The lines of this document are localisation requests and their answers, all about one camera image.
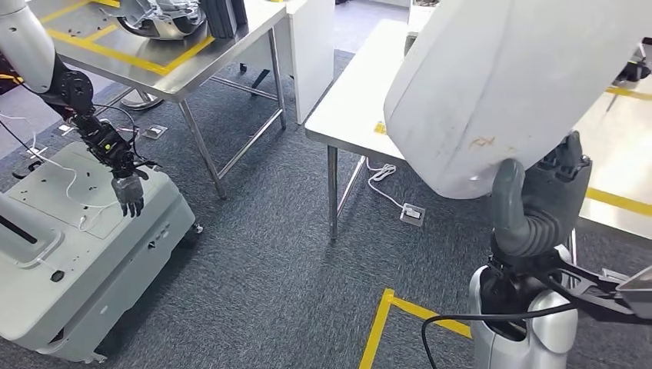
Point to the chrome round stand base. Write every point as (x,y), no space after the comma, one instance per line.
(141,101)

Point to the steel table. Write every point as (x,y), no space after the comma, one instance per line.
(203,56)

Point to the silver car lamp part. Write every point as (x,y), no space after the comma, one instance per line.
(158,20)

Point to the dark hand of wheeled robot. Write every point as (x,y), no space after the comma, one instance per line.
(130,196)

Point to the silver floor socket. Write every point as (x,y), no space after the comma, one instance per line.
(412,215)
(154,132)

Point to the black pronged device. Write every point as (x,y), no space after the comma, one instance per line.
(634,71)

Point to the white cabinet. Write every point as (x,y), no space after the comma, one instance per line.
(311,51)

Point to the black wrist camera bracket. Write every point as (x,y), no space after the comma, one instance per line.
(596,300)

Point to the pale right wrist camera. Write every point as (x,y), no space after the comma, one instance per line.
(639,295)

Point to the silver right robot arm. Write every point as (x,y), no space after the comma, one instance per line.
(555,326)

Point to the yellow tape on steel table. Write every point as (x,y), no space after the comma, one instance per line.
(127,58)

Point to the black ribbed block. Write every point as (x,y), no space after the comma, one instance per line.
(224,18)

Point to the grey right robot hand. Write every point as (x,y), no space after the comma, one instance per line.
(555,178)

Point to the yellow floor tape square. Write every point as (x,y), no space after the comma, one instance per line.
(379,326)

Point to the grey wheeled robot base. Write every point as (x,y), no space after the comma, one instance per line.
(102,265)

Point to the wheeled robot white black arm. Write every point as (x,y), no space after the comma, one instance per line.
(25,46)

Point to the white shell part orange marking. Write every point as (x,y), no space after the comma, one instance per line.
(509,76)

